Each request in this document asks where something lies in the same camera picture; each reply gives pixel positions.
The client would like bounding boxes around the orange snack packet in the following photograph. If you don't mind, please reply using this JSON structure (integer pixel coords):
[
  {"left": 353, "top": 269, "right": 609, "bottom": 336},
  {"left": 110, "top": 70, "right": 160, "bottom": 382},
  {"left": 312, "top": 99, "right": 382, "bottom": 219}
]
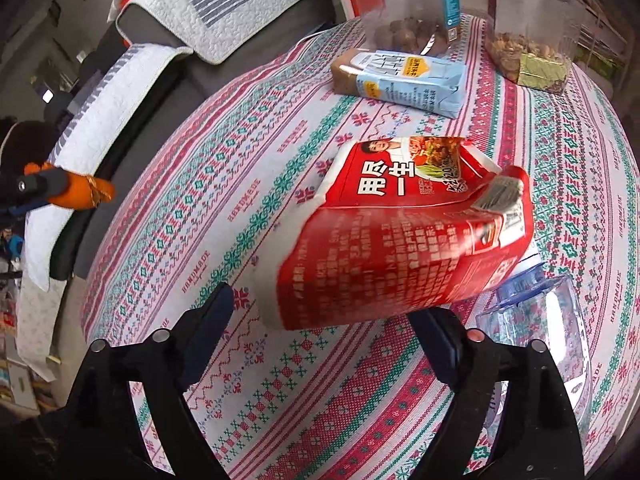
[{"left": 50, "top": 172, "right": 117, "bottom": 211}]

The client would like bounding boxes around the striped quilted sofa cover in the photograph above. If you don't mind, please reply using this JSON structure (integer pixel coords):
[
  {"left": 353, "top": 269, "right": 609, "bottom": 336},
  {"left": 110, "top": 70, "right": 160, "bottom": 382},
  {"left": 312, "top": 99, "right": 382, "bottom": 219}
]
[
  {"left": 115, "top": 0, "right": 327, "bottom": 67},
  {"left": 22, "top": 44, "right": 194, "bottom": 294}
]

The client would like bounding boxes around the red food packet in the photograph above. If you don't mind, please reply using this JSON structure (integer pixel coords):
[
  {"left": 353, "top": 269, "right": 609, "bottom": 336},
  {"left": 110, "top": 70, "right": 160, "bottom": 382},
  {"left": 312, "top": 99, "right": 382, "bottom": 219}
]
[{"left": 262, "top": 135, "right": 537, "bottom": 332}]

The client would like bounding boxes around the clear plastic bottle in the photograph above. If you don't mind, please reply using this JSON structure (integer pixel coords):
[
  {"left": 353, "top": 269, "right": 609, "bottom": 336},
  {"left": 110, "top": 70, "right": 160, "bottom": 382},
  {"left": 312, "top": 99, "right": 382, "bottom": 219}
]
[{"left": 474, "top": 250, "right": 594, "bottom": 463}]

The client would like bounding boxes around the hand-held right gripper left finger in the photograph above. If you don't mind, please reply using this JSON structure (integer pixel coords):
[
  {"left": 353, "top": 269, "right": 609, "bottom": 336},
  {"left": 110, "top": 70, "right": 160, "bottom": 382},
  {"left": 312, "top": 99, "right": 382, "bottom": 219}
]
[{"left": 65, "top": 282, "right": 236, "bottom": 480}]

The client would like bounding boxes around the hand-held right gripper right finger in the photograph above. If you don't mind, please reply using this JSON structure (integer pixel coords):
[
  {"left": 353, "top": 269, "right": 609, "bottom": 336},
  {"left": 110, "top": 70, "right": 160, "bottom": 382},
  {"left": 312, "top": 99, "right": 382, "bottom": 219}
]
[{"left": 407, "top": 307, "right": 586, "bottom": 480}]

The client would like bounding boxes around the patterned knit tablecloth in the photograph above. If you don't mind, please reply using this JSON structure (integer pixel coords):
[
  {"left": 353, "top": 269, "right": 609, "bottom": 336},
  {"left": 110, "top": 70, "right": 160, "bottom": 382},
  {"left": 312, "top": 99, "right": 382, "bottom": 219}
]
[{"left": 80, "top": 12, "right": 640, "bottom": 480}]

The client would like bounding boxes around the clear jar with brown nuts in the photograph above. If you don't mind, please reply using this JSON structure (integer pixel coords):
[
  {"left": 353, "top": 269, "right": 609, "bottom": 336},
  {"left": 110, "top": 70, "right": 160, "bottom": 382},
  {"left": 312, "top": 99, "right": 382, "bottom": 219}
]
[{"left": 345, "top": 0, "right": 482, "bottom": 59}]

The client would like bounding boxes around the light blue drink carton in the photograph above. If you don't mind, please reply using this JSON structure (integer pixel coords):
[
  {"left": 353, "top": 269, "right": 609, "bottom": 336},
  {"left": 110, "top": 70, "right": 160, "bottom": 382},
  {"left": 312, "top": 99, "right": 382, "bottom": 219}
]
[{"left": 331, "top": 49, "right": 469, "bottom": 119}]

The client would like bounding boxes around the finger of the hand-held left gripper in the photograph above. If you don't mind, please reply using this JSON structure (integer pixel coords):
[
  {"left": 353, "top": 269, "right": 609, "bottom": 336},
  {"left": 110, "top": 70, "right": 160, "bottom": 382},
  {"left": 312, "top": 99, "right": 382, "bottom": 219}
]
[{"left": 15, "top": 169, "right": 71, "bottom": 208}]

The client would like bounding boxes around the grey sofa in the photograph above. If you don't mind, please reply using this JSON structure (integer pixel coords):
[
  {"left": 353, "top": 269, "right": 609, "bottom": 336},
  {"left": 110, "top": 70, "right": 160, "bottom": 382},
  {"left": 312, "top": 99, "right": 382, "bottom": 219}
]
[{"left": 47, "top": 0, "right": 343, "bottom": 283}]

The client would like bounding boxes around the clear jar with mixed nuts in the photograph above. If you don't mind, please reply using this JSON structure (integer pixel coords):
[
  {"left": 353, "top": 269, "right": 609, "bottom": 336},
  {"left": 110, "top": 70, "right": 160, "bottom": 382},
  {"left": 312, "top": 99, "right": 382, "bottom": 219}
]
[{"left": 481, "top": 0, "right": 592, "bottom": 96}]

